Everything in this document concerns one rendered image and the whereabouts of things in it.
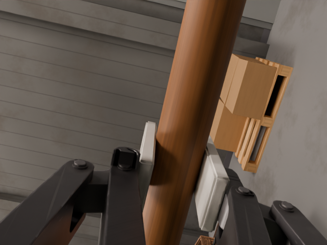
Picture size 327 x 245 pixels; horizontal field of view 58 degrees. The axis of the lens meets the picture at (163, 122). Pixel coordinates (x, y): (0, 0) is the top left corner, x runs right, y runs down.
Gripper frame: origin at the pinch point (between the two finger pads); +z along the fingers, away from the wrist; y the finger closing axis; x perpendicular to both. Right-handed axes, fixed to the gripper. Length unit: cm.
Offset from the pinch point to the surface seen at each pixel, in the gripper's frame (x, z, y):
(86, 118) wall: -110, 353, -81
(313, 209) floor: -77, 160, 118
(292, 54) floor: 22, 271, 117
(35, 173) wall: -202, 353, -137
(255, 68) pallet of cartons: 2, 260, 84
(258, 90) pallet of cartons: -17, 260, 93
